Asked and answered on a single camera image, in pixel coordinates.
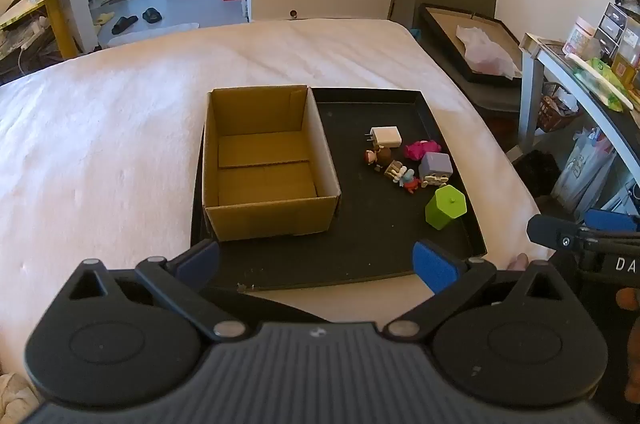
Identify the black bag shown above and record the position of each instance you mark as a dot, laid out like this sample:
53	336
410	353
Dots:
537	171

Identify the blue and red toy figure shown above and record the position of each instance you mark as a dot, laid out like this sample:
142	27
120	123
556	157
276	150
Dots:
410	181

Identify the cardboard box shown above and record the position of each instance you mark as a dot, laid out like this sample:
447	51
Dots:
267	184

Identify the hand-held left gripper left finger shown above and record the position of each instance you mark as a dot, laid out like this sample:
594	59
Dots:
197	263

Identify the grey desk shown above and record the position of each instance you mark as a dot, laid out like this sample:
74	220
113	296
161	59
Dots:
575	89

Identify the green packet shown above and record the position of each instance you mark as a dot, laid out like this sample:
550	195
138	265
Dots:
607	84

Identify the yellow slipper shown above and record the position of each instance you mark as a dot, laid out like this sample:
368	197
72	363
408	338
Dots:
103	18

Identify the white cloth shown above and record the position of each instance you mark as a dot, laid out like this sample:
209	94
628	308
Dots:
17	396

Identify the small drawer organizer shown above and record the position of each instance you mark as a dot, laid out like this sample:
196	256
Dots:
617	29

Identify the pink toy figure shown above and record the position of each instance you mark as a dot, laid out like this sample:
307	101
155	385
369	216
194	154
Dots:
422	149

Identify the person's right hand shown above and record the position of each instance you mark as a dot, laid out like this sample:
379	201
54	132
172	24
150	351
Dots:
629	298

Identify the purple cube toy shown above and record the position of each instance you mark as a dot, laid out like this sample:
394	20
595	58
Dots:
436	168

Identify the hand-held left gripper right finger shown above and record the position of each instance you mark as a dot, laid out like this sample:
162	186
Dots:
434	270

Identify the white floor mat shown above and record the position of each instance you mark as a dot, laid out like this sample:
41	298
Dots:
150	33

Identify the yellow table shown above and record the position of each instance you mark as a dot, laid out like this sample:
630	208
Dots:
60	4

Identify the black tray with cardboard liner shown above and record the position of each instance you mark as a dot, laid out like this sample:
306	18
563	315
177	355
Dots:
445	39

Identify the white shopping bag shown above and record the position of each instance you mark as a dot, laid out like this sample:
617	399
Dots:
582	169

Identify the brown toy figure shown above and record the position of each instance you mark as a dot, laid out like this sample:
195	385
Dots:
377	156

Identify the tan block toy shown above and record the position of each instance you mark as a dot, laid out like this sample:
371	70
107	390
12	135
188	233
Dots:
393	168

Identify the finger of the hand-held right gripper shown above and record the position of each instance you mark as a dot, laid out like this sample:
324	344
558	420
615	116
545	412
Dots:
610	219
550	231

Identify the pink lidded jar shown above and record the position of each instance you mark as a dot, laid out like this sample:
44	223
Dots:
580	35

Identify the white plastic bag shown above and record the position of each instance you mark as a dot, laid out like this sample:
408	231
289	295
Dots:
487	49

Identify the green hexagonal container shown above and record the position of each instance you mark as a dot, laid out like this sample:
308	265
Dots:
445	206

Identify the black slipper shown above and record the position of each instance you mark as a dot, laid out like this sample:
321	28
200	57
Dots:
124	24
152	15

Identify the white charger plug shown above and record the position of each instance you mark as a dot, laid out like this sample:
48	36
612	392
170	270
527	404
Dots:
386	137

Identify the brown basket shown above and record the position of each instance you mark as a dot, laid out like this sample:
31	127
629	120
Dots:
556	112

